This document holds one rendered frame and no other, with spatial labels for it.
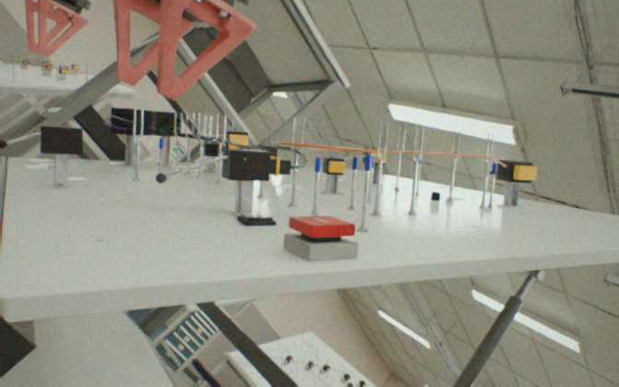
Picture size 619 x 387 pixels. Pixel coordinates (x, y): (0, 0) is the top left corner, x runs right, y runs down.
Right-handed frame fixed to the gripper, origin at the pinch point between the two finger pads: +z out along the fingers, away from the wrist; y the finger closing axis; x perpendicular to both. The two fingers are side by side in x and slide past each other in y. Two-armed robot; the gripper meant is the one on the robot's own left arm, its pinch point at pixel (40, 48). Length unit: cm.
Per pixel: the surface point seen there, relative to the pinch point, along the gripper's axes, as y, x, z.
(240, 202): -30.0, -24.6, 8.7
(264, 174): -31.1, -25.6, 4.0
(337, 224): -53, -21, 5
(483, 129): 150, -301, -80
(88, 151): 65, -31, 20
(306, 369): 267, -351, 171
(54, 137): 2.7, -7.3, 12.3
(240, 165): -30.3, -22.1, 4.1
